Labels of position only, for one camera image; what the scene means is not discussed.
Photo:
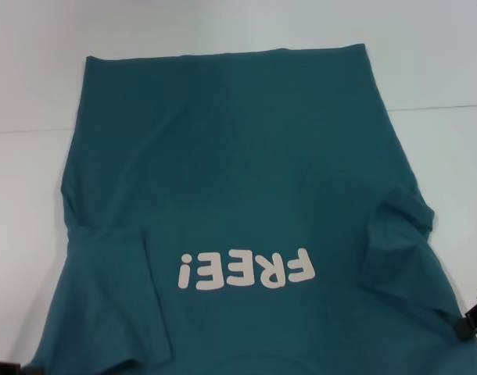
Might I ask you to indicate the teal t-shirt with FREE! print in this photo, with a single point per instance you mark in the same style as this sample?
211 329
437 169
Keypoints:
242 176

